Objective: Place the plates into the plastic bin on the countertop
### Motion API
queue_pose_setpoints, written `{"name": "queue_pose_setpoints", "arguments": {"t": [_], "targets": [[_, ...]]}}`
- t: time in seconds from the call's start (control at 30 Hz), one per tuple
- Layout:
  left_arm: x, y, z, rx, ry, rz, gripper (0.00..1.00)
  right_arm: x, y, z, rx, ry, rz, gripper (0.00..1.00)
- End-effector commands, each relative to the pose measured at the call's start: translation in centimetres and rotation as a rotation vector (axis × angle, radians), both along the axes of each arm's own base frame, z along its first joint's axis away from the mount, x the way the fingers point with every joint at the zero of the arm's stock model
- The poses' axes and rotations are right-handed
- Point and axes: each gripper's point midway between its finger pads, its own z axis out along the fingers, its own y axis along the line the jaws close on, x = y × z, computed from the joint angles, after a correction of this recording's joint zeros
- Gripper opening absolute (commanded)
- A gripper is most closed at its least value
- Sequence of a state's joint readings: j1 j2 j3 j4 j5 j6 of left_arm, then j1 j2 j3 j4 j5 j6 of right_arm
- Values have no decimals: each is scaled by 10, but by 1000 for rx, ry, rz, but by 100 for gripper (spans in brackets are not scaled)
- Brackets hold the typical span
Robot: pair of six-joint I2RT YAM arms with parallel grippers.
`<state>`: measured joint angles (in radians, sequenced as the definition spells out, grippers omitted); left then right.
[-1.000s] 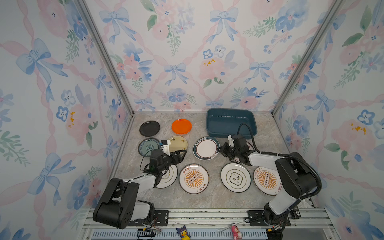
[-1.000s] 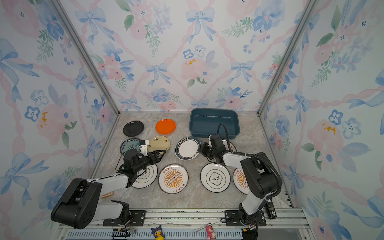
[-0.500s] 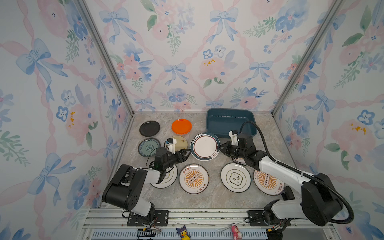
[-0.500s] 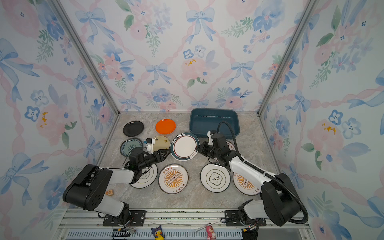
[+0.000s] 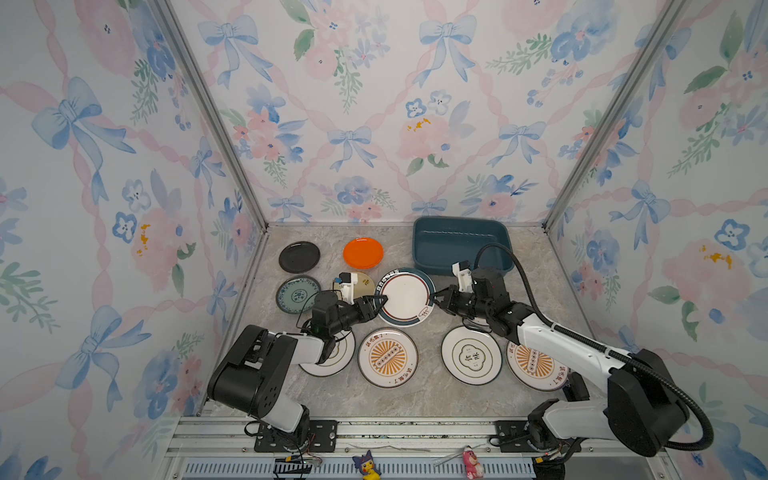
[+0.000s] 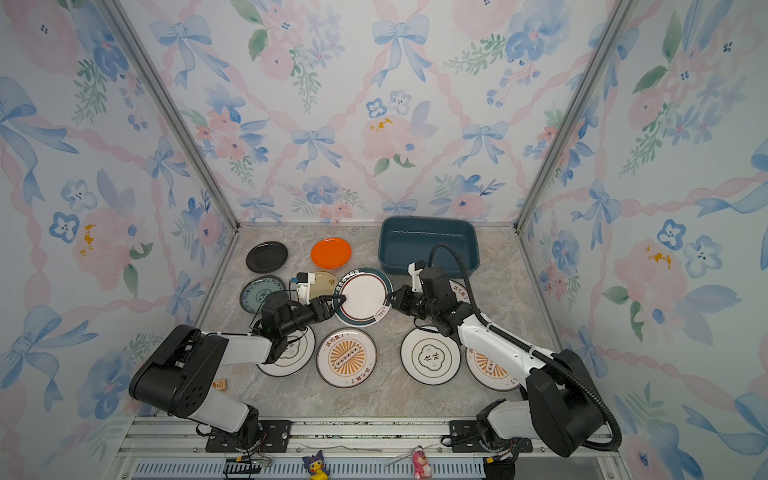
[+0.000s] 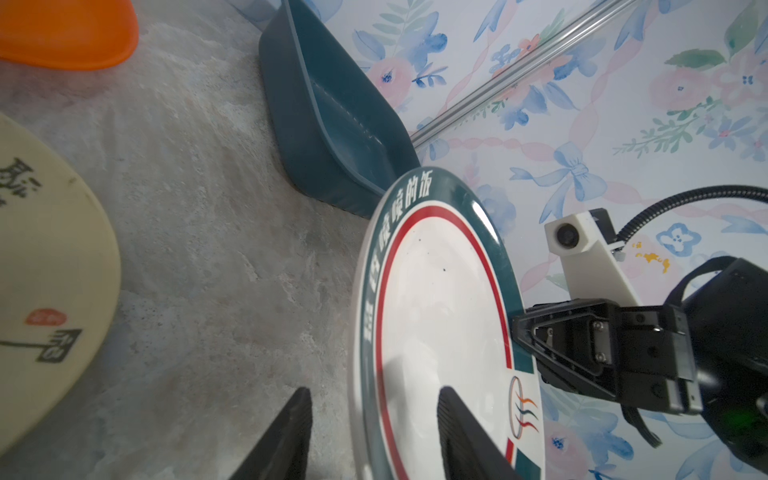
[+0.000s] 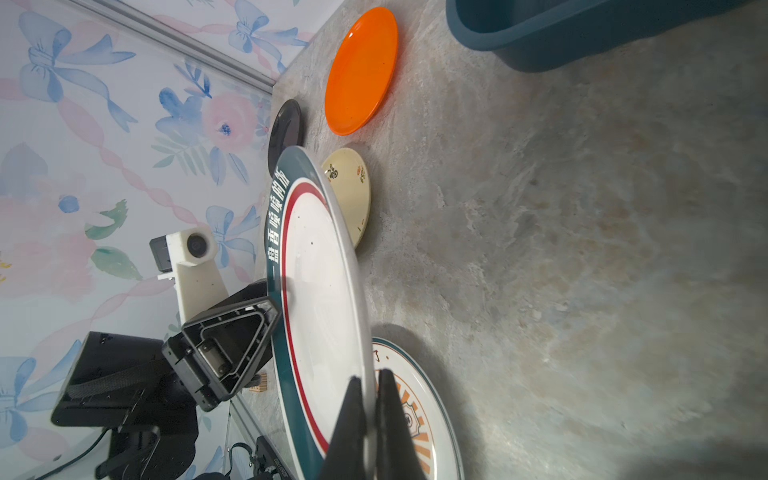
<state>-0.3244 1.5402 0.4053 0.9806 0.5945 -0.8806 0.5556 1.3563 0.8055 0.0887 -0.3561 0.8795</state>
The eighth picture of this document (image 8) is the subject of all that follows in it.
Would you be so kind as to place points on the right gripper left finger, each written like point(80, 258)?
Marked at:
point(345, 456)

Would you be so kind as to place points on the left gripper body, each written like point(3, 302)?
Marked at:
point(221, 350)

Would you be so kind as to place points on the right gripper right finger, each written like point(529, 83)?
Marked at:
point(395, 455)

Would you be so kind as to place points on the white plate green red rim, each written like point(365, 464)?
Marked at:
point(323, 339)

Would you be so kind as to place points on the cream yellow small plate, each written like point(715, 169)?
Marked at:
point(349, 178)

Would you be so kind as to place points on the orange round plate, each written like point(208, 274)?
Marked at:
point(362, 71)

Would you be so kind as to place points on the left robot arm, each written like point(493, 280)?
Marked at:
point(146, 393)

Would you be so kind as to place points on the teal plastic bin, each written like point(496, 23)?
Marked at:
point(538, 36)

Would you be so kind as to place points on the orange sunburst plate centre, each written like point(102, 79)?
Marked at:
point(434, 439)

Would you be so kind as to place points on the black round plate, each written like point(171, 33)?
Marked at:
point(287, 130)

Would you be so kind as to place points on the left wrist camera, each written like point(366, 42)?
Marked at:
point(188, 258)

